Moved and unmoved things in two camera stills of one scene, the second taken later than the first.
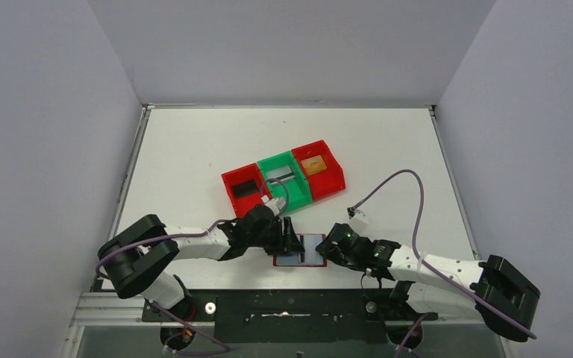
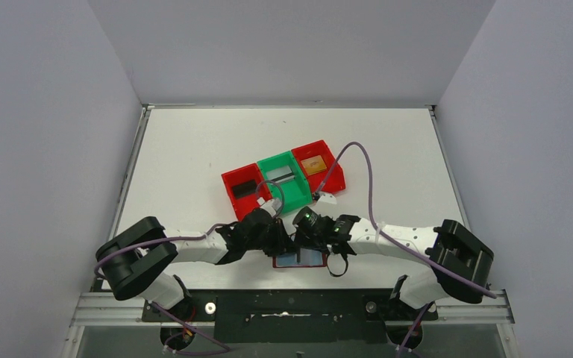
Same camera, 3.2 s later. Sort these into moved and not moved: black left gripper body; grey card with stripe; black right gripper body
Moved: black right gripper body
Not moved: black left gripper body; grey card with stripe
